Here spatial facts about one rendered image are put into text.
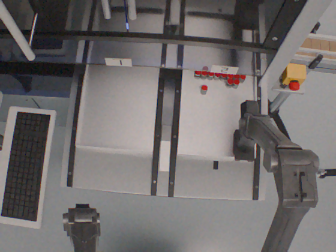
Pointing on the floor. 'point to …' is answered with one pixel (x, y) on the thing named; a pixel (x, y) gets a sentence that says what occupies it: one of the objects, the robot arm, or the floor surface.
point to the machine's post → (293, 40)
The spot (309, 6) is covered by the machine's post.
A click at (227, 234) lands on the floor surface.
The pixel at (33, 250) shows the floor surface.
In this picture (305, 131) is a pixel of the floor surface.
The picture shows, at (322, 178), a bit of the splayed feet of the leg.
